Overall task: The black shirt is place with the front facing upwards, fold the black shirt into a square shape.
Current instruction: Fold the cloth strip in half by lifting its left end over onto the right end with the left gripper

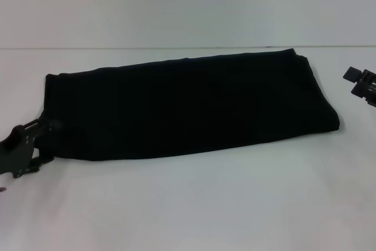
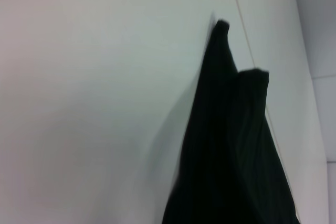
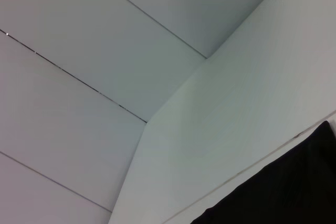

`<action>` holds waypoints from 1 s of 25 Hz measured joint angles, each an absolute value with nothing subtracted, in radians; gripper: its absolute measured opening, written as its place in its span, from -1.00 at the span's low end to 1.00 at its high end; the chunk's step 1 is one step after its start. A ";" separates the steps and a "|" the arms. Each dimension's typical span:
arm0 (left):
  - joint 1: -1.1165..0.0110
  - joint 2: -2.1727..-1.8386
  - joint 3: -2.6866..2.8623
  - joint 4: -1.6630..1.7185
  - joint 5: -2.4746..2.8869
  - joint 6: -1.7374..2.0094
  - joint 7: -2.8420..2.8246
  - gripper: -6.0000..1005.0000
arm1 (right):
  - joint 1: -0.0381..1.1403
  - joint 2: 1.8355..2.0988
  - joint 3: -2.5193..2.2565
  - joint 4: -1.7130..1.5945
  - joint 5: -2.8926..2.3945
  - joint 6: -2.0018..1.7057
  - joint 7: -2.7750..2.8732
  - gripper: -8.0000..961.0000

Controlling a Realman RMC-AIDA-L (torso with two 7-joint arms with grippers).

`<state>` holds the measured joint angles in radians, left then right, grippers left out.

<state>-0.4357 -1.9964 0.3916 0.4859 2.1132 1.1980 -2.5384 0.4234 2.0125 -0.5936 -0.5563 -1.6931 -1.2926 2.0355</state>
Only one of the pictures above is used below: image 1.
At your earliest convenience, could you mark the black shirt with white print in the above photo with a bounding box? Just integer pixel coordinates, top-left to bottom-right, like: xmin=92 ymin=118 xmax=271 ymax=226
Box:
xmin=37 ymin=48 xmax=342 ymax=162

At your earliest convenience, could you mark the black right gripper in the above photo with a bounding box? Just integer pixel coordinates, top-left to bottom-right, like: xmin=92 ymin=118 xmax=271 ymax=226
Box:
xmin=342 ymin=66 xmax=376 ymax=106

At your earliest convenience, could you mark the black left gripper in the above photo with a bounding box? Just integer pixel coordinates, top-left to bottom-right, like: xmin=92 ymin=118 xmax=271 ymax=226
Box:
xmin=0 ymin=118 xmax=64 ymax=179

